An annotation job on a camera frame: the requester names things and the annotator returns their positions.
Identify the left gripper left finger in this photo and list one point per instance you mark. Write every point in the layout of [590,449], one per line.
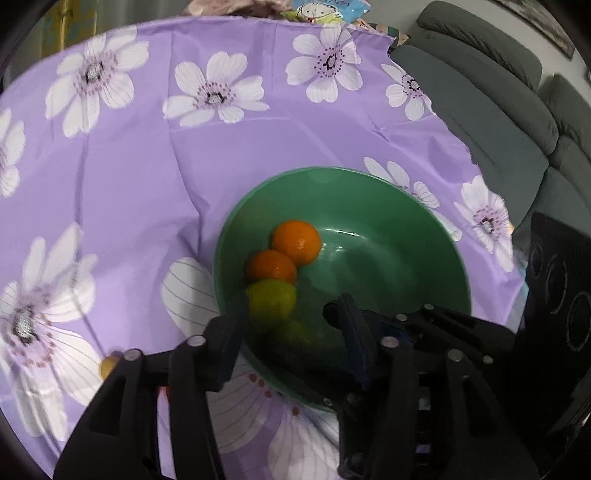
[224,337]

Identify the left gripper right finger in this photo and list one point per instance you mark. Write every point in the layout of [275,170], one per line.
[360,329]

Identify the green plastic bowl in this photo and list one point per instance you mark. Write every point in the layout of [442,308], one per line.
[378,243]

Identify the orange mandarin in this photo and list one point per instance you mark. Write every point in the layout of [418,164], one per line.
[299,240]
[270,264]

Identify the yellow cherry tomato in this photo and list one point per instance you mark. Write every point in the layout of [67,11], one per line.
[107,365]

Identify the purple floral tablecloth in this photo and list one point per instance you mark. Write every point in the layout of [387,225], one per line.
[122,156]

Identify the grey sofa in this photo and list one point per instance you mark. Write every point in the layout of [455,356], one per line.
[530,137]

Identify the cartoon print pillow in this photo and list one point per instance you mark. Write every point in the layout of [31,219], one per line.
[327,11]

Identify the pink crumpled cloth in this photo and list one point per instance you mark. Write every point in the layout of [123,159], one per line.
[244,8]

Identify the black camera box right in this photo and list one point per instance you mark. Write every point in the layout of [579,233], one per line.
[557,312]

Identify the framed wall picture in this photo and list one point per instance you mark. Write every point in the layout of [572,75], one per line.
[538,17]

